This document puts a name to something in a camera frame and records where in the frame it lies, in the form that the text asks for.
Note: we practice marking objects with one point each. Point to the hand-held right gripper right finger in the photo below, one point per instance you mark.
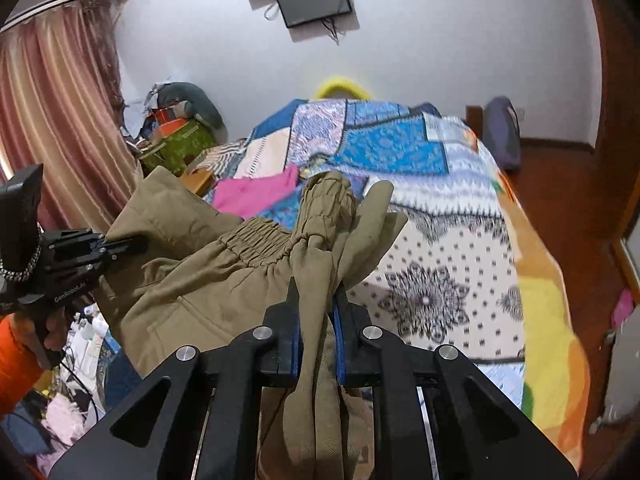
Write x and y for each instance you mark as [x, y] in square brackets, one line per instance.
[341, 355]

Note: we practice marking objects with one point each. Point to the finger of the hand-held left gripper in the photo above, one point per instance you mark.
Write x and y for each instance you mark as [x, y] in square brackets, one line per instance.
[117, 258]
[127, 244]

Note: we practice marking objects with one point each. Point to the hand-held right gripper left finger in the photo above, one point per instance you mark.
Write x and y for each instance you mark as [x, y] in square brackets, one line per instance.
[297, 352]

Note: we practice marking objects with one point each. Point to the olive green pants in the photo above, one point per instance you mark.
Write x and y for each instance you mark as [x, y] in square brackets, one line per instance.
[210, 285]

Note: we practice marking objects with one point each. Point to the person's left hand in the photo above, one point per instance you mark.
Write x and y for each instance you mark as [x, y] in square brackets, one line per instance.
[60, 330]

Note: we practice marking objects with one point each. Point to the green fabric bag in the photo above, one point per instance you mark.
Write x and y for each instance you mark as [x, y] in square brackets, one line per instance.
[185, 147]

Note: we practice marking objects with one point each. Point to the pile of household clutter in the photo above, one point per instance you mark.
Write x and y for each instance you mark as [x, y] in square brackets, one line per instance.
[157, 115]

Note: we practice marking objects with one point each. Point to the blue patchwork blanket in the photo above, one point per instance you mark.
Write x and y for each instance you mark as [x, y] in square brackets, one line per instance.
[425, 240]

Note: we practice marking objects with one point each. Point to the striped pink brown curtain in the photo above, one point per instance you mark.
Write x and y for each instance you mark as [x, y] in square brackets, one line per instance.
[60, 110]

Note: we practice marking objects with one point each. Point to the pile of clothes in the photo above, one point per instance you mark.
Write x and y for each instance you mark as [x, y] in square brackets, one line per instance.
[65, 410]

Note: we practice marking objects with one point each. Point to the orange yellow bedsheet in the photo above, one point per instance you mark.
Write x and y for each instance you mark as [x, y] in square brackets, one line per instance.
[550, 320]

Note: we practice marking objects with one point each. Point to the yellow curved headboard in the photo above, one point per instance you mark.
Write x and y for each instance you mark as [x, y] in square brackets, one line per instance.
[342, 85]

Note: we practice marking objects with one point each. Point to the grey backpack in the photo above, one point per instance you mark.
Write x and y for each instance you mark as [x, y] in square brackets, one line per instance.
[502, 130]

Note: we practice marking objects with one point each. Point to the small pink cloth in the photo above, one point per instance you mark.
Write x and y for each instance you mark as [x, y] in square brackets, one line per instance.
[623, 308]

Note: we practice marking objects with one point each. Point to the brown wooden door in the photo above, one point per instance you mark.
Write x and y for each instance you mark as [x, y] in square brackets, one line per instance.
[617, 110]

